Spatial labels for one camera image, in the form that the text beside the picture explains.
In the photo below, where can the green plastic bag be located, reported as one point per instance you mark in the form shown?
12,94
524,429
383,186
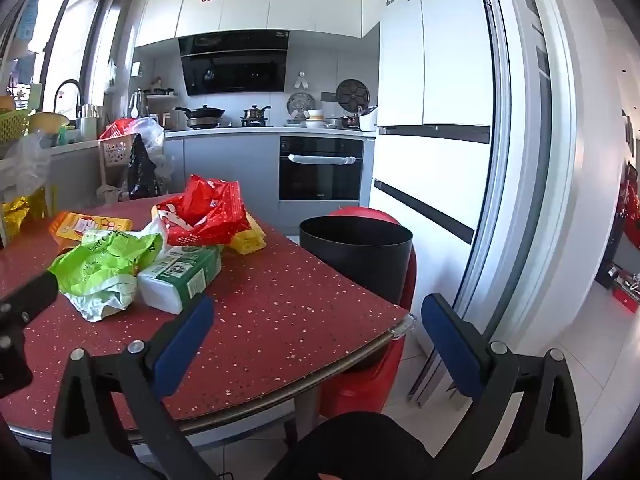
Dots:
95,270

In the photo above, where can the black plastic bag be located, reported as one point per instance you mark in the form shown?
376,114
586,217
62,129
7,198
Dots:
140,170

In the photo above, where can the beige basket cart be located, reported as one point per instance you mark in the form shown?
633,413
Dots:
112,157

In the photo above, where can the orange and yellow packet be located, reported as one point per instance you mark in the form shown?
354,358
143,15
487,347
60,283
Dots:
85,225

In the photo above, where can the white plastic bag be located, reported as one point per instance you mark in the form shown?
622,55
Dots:
150,132

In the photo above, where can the black kitchen faucet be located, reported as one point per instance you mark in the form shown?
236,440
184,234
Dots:
67,82

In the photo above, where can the red plastic basket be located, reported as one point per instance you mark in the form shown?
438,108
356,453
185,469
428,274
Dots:
117,130

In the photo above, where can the green and white carton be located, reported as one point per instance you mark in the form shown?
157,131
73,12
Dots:
175,280

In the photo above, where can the green plastic basket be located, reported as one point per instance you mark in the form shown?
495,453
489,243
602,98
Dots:
12,125

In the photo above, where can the black built-in oven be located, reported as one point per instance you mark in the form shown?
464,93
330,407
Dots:
320,180

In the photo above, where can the white refrigerator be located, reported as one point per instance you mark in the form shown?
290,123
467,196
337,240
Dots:
430,60

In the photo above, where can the grey lower cabinets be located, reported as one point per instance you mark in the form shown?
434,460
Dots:
225,170

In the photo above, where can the round metal steamer rack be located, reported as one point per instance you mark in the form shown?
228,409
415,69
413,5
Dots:
300,105
352,94

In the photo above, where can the steel cooking pot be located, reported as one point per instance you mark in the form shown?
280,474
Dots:
256,114

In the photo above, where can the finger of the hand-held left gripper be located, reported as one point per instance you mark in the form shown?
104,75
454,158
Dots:
20,300

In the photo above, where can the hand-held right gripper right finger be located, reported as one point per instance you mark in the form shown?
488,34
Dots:
450,345

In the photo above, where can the yellow foam net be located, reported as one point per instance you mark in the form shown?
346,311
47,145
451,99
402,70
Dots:
247,242

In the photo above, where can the black range hood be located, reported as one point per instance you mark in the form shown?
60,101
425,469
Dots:
235,70

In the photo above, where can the red plastic bag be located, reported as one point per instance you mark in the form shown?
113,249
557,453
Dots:
210,210

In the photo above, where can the red wall decoration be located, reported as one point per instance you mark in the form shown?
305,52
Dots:
632,210

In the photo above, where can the kitchen window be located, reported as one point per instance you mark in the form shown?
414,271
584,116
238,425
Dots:
65,40

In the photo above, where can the red trash bin, black liner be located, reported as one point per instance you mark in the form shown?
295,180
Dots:
365,385

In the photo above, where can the white upper cabinets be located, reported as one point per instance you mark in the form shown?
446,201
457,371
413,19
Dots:
240,5

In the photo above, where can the gold foil packet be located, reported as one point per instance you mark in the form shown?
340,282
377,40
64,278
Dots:
20,212

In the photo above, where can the person's black-clothed leg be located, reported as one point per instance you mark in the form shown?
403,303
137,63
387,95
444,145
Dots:
350,445

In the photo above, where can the clear plastic bag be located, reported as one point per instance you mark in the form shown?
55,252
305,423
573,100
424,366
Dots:
27,165

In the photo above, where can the black wok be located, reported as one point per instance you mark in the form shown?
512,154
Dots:
202,112

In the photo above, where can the red box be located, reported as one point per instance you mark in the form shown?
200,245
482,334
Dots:
627,295

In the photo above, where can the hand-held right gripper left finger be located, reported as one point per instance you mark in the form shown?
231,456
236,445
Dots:
185,340

